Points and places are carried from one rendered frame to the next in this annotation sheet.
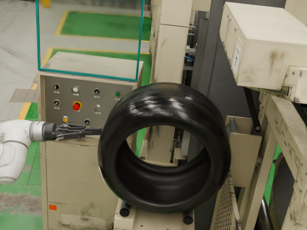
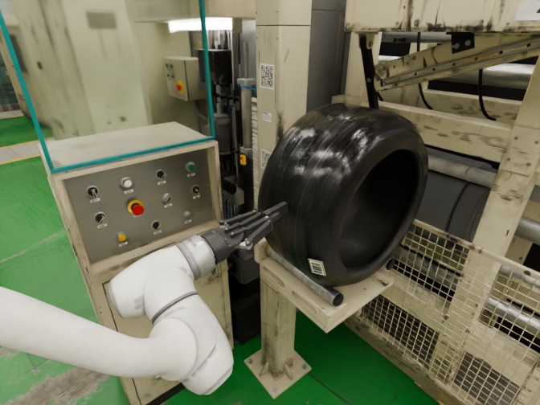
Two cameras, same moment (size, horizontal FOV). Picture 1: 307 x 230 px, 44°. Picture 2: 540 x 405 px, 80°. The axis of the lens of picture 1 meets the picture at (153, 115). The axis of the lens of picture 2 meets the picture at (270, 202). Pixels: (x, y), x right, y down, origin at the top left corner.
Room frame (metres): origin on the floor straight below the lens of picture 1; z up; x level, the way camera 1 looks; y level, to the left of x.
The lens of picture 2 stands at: (0.88, 0.72, 1.64)
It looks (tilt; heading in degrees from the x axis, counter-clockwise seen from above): 28 degrees down; 320
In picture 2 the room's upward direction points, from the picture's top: straight up
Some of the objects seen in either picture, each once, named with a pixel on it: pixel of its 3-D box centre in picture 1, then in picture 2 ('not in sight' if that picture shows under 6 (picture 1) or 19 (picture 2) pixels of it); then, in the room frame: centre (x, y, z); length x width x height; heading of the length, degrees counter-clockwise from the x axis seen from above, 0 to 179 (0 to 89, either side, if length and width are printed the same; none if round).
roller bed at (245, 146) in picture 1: (237, 151); not in sight; (1.70, -0.45, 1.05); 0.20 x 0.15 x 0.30; 179
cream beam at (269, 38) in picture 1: (262, 40); (459, 2); (1.36, -0.36, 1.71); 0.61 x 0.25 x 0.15; 179
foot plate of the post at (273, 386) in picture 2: not in sight; (277, 363); (1.75, -0.05, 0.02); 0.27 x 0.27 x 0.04; 89
